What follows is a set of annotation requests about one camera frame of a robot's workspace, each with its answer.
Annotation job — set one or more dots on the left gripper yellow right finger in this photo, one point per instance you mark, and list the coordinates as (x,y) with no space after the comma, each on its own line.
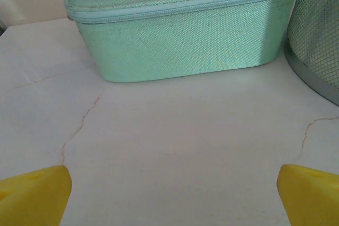
(312,199)

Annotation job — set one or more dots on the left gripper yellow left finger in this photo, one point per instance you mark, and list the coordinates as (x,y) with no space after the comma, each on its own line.
(34,197)

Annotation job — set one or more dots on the translucent green plastic bucket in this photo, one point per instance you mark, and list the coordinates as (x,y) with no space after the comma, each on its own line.
(317,25)

